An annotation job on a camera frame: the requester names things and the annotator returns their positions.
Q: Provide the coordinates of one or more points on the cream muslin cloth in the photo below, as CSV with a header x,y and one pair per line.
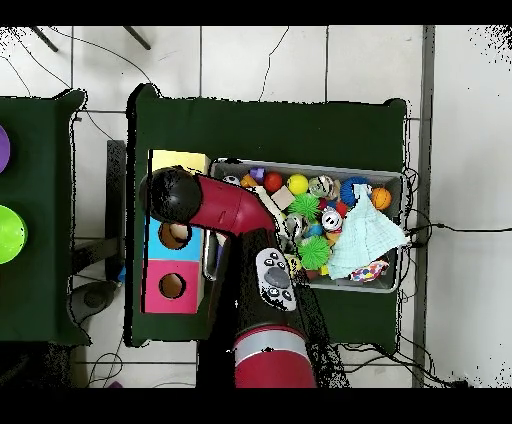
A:
x,y
267,200

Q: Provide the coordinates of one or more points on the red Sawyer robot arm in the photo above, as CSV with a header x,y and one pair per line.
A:
x,y
228,208

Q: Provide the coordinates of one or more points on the shallow mesh bin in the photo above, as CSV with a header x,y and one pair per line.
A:
x,y
352,284

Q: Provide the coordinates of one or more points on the wooden box with three holes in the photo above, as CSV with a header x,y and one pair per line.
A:
x,y
172,304

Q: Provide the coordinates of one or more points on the wooden cube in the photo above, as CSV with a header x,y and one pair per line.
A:
x,y
282,197

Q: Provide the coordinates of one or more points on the red ball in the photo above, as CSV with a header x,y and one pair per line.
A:
x,y
272,182

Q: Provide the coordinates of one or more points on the purple plastic block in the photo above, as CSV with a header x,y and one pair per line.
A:
x,y
257,173

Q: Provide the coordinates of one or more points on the black and white soccer ball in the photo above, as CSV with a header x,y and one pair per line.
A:
x,y
232,180

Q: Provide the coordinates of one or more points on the green spiky rubber ball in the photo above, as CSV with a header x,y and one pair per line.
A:
x,y
314,252
304,206

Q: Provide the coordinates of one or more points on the yellow ball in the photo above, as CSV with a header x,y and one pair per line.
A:
x,y
297,184

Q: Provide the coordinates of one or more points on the dark green table cloth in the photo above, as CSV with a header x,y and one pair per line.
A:
x,y
260,128
36,200

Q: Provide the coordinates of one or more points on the mint muslin cloth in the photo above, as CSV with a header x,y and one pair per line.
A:
x,y
364,240

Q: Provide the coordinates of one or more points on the orange basketball toy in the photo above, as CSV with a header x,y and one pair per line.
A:
x,y
381,198

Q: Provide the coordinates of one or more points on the multicoloured patterned cloth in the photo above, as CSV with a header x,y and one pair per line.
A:
x,y
370,271

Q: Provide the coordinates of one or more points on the black stand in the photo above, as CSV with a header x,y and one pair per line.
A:
x,y
116,180

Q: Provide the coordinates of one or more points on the black tripod leg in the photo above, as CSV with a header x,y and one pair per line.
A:
x,y
137,38
44,39

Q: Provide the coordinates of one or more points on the green bowl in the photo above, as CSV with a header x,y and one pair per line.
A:
x,y
10,236

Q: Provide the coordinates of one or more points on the purple bowl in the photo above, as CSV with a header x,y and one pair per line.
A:
x,y
3,150

